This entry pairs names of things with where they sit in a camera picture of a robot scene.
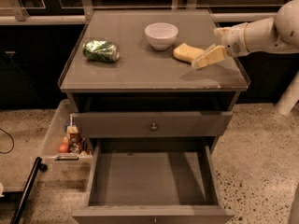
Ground grey top drawer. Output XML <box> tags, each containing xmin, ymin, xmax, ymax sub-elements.
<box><xmin>73</xmin><ymin>111</ymin><xmax>232</xmax><ymax>138</ymax></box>

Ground black floor cable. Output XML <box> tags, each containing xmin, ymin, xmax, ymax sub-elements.
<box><xmin>0</xmin><ymin>127</ymin><xmax>15</xmax><ymax>155</ymax></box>

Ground grey open middle drawer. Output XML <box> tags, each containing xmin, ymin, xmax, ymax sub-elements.
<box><xmin>73</xmin><ymin>138</ymin><xmax>234</xmax><ymax>224</ymax></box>

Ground black pole stand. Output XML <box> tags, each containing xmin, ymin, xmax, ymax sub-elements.
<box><xmin>9</xmin><ymin>157</ymin><xmax>48</xmax><ymax>224</ymax></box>

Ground brass top drawer knob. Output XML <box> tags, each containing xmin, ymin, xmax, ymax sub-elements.
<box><xmin>150</xmin><ymin>123</ymin><xmax>158</xmax><ymax>132</ymax></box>

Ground orange fruit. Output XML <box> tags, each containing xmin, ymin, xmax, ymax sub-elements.
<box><xmin>58</xmin><ymin>143</ymin><xmax>69</xmax><ymax>153</ymax></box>

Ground white bowl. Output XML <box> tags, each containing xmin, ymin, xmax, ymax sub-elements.
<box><xmin>145</xmin><ymin>22</ymin><xmax>178</xmax><ymax>50</ymax></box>

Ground grey drawer cabinet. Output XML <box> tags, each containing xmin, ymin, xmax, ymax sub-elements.
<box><xmin>57</xmin><ymin>9</ymin><xmax>251</xmax><ymax>224</ymax></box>

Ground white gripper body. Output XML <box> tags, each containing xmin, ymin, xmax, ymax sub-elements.
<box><xmin>221</xmin><ymin>22</ymin><xmax>249</xmax><ymax>57</ymax></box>

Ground clear plastic storage bin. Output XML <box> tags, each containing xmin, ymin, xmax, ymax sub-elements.
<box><xmin>40</xmin><ymin>98</ymin><xmax>93</xmax><ymax>165</ymax></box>

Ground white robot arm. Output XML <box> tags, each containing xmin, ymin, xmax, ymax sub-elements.
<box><xmin>192</xmin><ymin>0</ymin><xmax>299</xmax><ymax>69</ymax></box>

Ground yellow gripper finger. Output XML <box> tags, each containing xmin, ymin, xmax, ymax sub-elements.
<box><xmin>192</xmin><ymin>45</ymin><xmax>227</xmax><ymax>69</ymax></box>
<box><xmin>213</xmin><ymin>27</ymin><xmax>230</xmax><ymax>40</ymax></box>

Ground brown snack bottle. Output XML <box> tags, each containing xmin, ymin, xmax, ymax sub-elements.
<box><xmin>66</xmin><ymin>126</ymin><xmax>82</xmax><ymax>153</ymax></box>

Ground crushed green soda can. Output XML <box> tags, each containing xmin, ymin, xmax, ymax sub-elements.
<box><xmin>82</xmin><ymin>40</ymin><xmax>120</xmax><ymax>63</ymax></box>

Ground metal railing frame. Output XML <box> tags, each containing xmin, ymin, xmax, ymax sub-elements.
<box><xmin>0</xmin><ymin>0</ymin><xmax>292</xmax><ymax>25</ymax></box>

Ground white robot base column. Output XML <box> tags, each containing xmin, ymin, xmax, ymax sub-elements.
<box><xmin>276</xmin><ymin>71</ymin><xmax>299</xmax><ymax>116</ymax></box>

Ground yellow sponge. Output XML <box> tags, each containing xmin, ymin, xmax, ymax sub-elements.
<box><xmin>173</xmin><ymin>43</ymin><xmax>204</xmax><ymax>63</ymax></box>

